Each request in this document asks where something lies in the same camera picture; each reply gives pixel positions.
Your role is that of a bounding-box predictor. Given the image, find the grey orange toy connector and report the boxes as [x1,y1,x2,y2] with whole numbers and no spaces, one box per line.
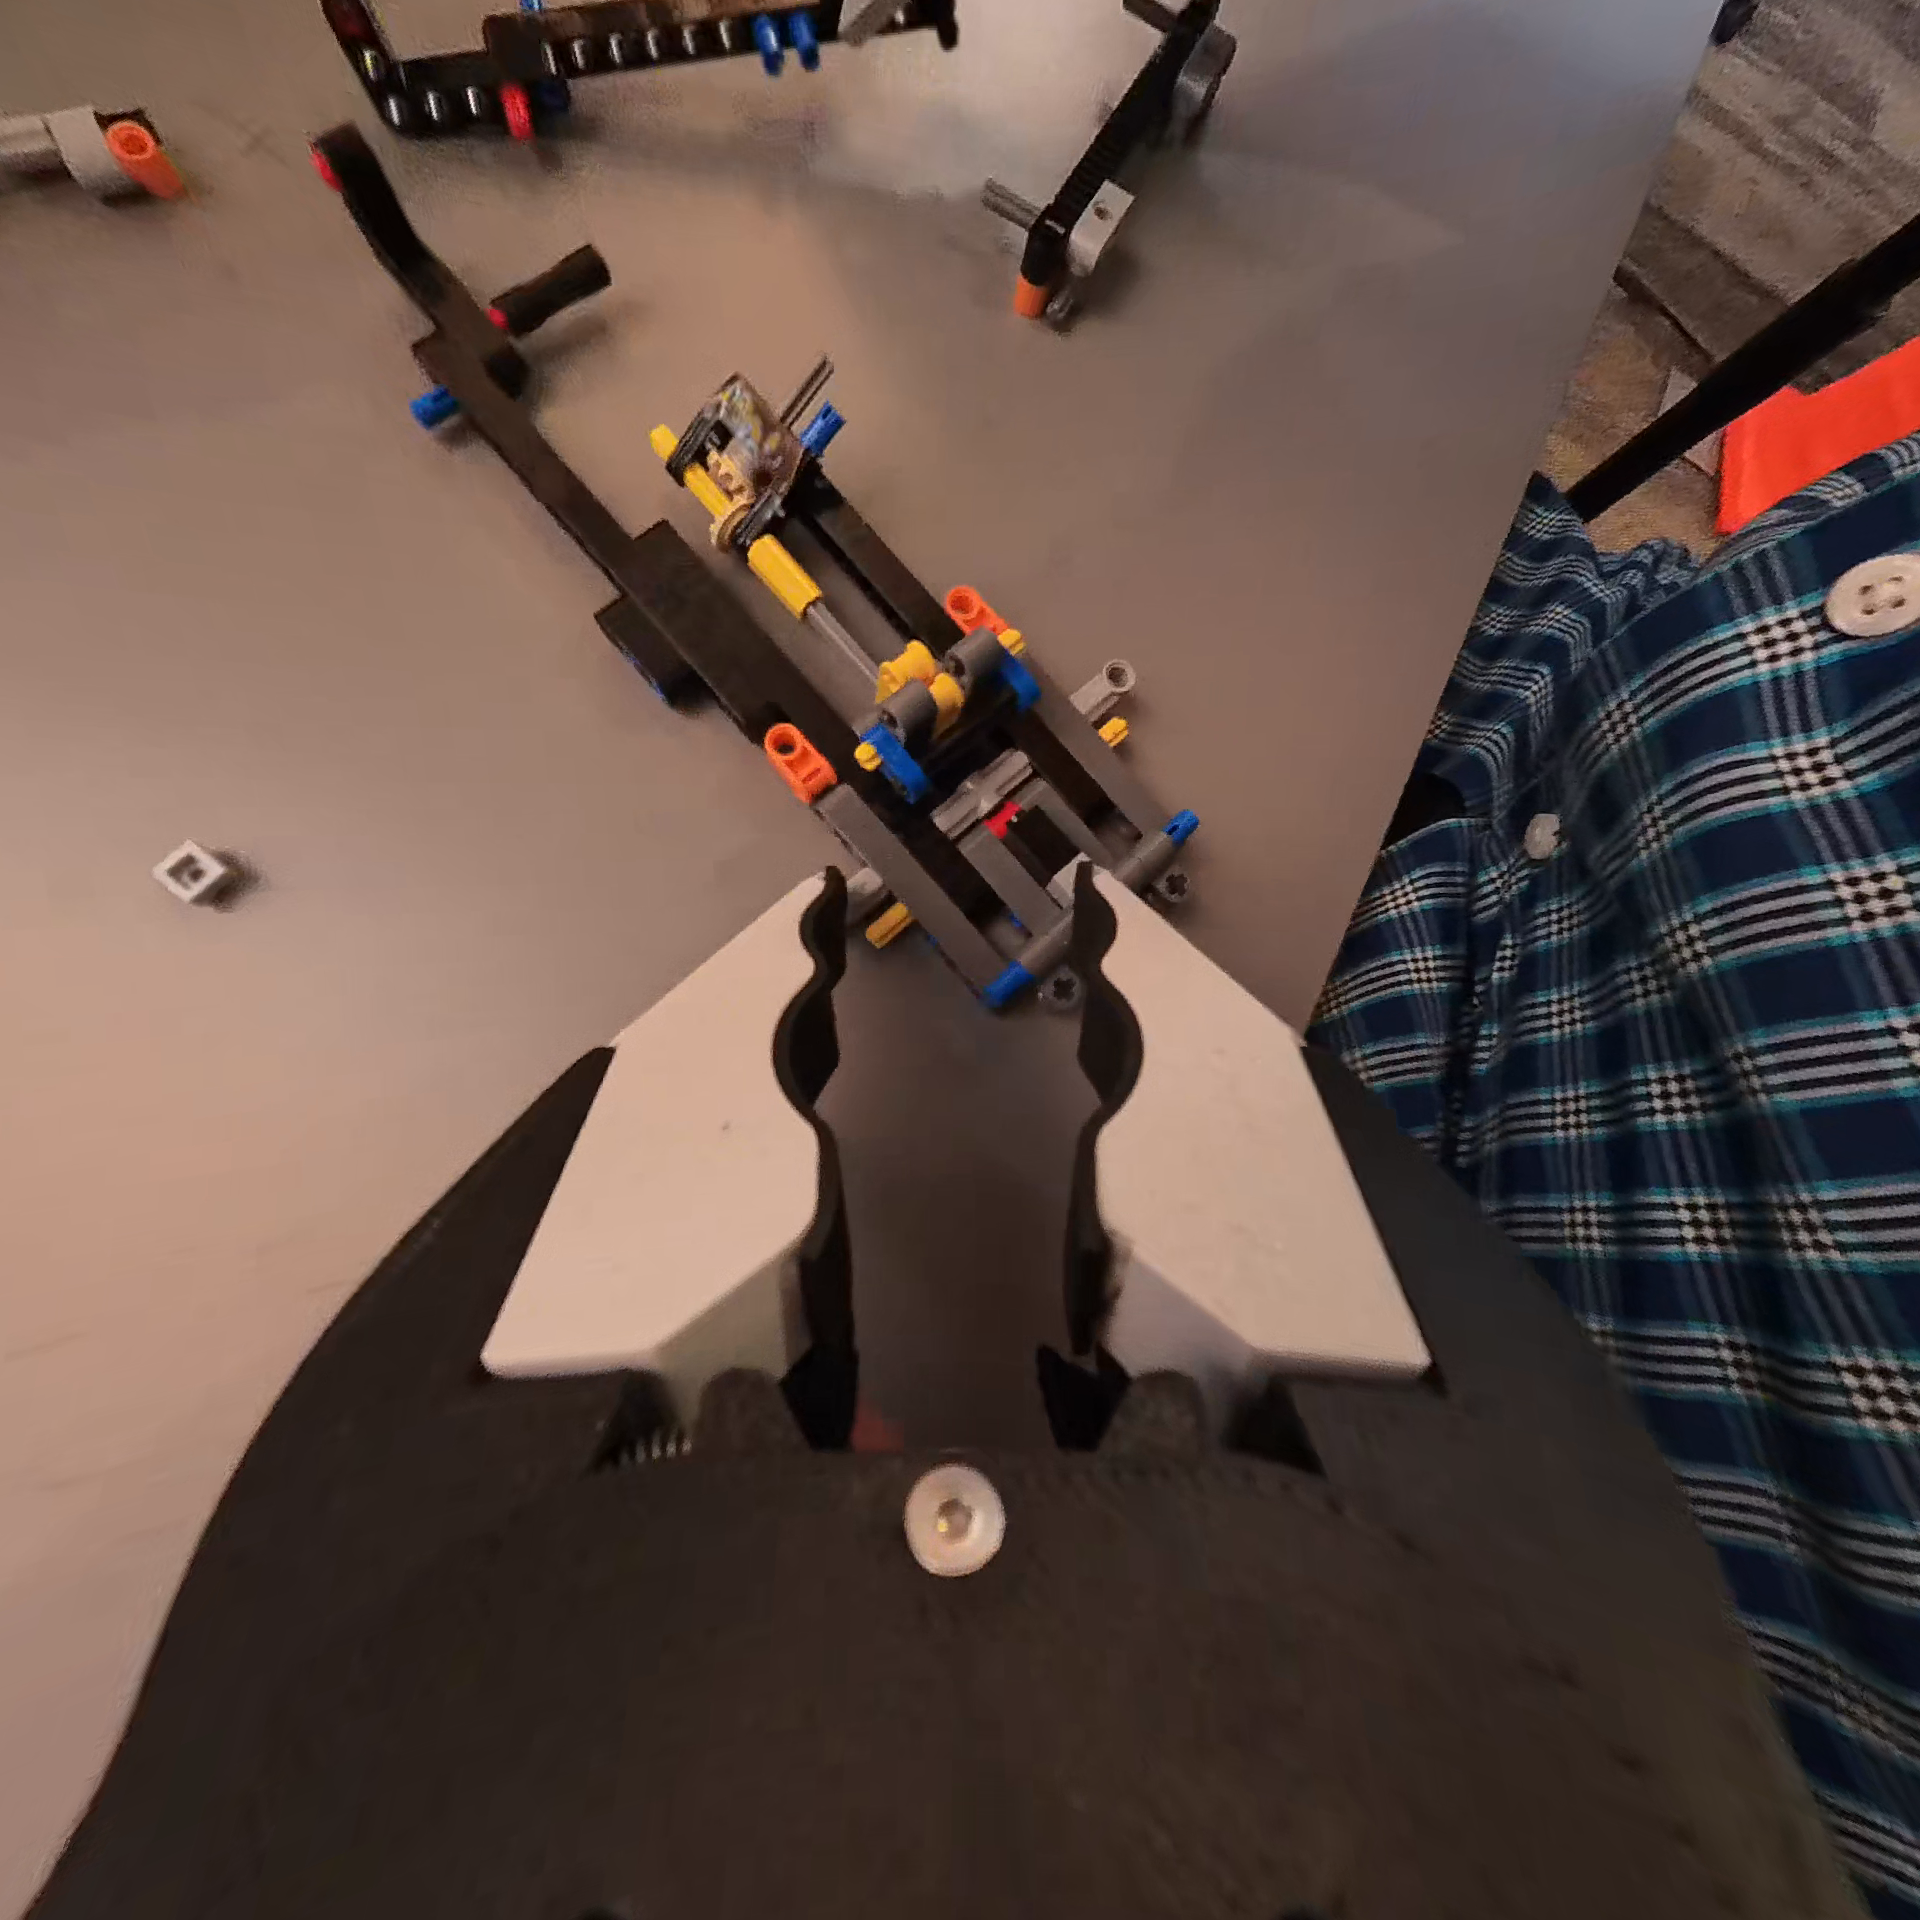
[0,100,189,204]

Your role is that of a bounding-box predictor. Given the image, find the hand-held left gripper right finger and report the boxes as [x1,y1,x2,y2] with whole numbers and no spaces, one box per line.
[1034,860,1433,1453]

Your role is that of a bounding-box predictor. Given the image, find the black toy beam frame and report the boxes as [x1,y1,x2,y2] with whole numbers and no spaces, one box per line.
[321,0,962,141]

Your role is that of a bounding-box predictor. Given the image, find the orange flat object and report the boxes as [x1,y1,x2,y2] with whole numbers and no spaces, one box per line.
[1714,336,1920,536]

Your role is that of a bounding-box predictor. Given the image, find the toy brick vehicle chassis assembly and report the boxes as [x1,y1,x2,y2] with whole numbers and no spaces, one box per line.
[307,123,1204,1016]

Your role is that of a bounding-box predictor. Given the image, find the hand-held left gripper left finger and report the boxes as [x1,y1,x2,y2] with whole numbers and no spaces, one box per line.
[481,869,862,1453]

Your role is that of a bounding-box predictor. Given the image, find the black pole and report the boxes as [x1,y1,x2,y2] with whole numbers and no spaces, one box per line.
[1565,210,1920,522]

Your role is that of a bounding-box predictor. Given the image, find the black toy gear rack assembly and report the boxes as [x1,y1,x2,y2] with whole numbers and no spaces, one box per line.
[983,0,1241,331]

